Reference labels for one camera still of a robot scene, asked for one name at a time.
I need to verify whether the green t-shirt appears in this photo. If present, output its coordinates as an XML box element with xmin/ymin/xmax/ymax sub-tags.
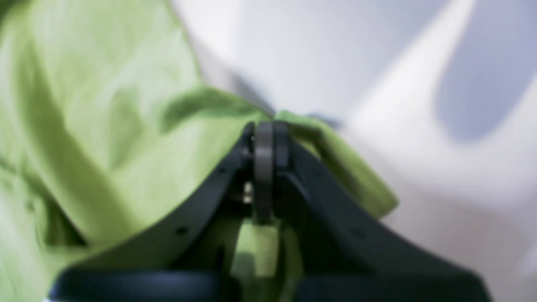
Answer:
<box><xmin>0</xmin><ymin>0</ymin><xmax>398</xmax><ymax>302</ymax></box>

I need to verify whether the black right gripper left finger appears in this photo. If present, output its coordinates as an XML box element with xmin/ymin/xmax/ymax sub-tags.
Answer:
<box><xmin>50</xmin><ymin>122</ymin><xmax>255</xmax><ymax>302</ymax></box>

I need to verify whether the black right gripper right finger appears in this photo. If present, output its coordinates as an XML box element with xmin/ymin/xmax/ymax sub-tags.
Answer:
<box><xmin>273</xmin><ymin>122</ymin><xmax>491</xmax><ymax>302</ymax></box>

